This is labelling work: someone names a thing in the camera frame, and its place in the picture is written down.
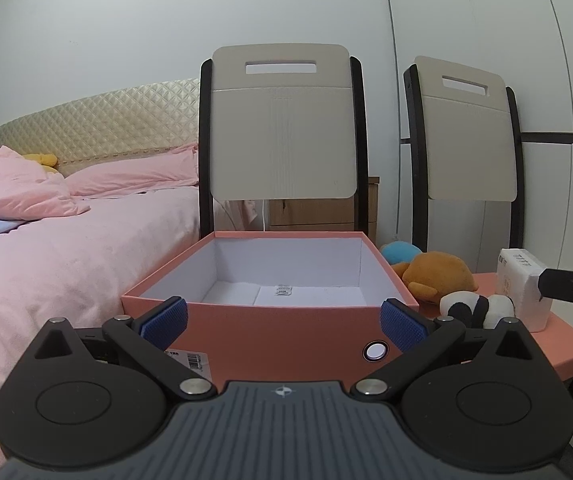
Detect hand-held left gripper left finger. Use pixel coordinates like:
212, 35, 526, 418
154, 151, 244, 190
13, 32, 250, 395
31, 296, 217, 402

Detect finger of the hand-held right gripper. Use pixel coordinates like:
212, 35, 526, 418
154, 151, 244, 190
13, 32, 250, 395
536, 266, 573, 321

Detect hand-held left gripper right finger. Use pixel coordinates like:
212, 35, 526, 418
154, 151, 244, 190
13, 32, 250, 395
351, 297, 544, 403

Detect white small carton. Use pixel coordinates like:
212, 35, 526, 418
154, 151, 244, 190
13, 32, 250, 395
496, 248, 554, 333

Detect orange box lid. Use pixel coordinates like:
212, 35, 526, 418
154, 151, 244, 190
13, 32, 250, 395
415, 272, 573, 386

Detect orange plush toy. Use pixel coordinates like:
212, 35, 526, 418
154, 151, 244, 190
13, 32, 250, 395
399, 252, 479, 306

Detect panda plush toy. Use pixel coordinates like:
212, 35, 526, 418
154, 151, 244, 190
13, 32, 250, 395
439, 292, 517, 331

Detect blue plush toy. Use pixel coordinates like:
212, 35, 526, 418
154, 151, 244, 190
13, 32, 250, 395
379, 241, 424, 266

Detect orange cardboard box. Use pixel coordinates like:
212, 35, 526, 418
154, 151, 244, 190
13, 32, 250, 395
120, 231, 421, 386

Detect white barcode sticker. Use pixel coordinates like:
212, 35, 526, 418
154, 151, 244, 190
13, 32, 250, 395
164, 349, 210, 372

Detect pink bed sheet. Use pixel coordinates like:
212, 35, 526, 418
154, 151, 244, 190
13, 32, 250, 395
0, 187, 214, 480

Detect wooden drawer cabinet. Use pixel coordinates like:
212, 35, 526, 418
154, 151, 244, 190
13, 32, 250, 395
269, 176, 381, 233

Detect pink pillow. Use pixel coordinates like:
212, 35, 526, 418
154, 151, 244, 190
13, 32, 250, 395
64, 142, 200, 197

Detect yellow plush toy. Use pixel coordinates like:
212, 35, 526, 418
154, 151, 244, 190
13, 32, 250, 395
22, 153, 60, 175

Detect pink duvet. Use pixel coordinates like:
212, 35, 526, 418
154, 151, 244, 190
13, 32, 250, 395
0, 143, 92, 222

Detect beige quilted headboard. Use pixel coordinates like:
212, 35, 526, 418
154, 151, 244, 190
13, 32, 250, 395
0, 78, 201, 179

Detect white wardrobe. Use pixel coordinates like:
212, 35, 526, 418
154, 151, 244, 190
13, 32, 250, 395
381, 0, 573, 281

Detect beige chair with black frame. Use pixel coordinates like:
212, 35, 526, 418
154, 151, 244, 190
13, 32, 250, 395
403, 56, 526, 273
199, 44, 369, 246

